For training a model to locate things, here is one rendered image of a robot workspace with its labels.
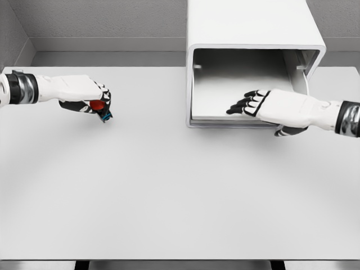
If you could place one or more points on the white tabletop storage cabinet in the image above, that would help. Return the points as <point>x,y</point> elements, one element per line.
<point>247,22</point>

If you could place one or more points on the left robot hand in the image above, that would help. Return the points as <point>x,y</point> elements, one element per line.
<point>78,88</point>

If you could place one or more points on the red button load switch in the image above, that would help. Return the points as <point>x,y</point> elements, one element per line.
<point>99,108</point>

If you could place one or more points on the white cabinet drawer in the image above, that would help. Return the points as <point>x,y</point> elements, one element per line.
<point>225,84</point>

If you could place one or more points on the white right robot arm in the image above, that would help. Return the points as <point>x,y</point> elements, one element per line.
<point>334,115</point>

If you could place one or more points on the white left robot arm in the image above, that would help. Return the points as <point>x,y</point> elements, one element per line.
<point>28,88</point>

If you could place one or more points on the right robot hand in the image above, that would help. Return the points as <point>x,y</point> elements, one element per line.
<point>284,108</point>

